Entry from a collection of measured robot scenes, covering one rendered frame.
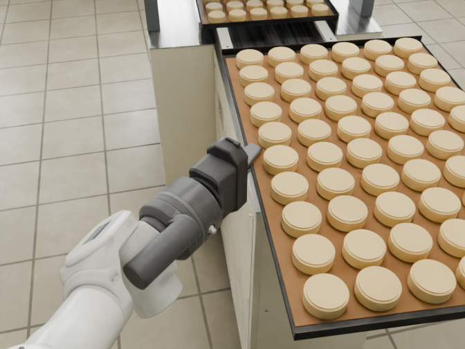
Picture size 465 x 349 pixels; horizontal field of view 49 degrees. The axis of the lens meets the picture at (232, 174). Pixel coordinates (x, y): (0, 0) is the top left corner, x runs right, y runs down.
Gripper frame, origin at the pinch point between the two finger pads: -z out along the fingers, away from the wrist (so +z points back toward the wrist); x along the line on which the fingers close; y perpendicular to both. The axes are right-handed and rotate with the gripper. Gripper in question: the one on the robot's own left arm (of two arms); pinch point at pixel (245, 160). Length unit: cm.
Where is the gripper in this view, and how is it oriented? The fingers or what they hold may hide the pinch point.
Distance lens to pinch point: 75.2
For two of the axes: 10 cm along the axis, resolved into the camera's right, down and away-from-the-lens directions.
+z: -6.0, 5.4, -5.9
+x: 0.0, -7.3, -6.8
